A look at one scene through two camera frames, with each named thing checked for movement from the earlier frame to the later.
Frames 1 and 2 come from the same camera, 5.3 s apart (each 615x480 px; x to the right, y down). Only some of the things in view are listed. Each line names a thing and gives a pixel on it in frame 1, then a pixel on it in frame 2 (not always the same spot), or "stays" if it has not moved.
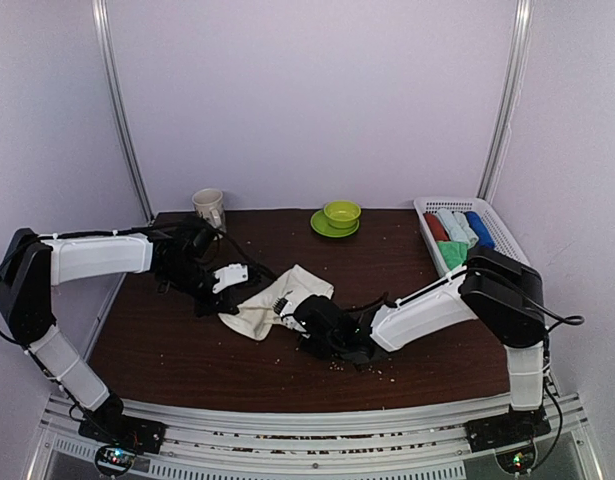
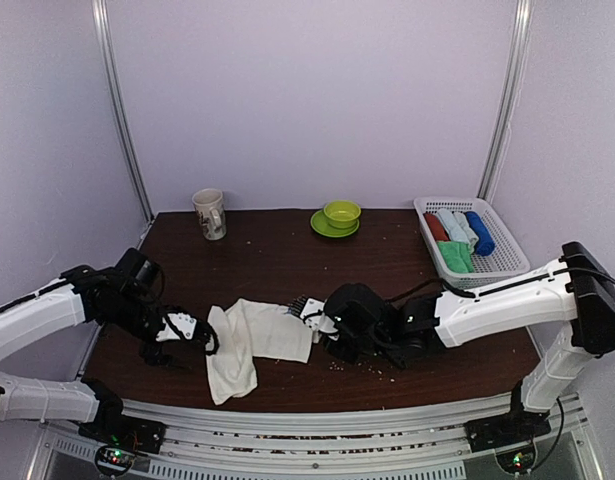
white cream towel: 255,316 -> 247,329
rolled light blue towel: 458,227 stays
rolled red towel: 436,227 stays
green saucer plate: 319,223 stays
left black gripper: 218,304 -> 153,355
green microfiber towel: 455,253 stays
